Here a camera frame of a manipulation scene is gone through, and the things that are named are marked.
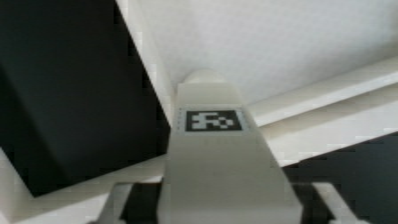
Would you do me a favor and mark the white desk leg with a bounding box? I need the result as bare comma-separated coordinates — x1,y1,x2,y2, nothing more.
156,70,301,224

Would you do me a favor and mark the white desk top panel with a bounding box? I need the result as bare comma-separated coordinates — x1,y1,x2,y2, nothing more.
0,0,398,224

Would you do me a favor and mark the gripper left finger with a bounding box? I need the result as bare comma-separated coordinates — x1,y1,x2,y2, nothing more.
86,182,161,224

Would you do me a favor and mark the white front fence bar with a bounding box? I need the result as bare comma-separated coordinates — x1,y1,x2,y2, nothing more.
259,91,398,168

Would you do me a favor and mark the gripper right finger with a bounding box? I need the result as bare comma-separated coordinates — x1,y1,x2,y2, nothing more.
292,182,371,224

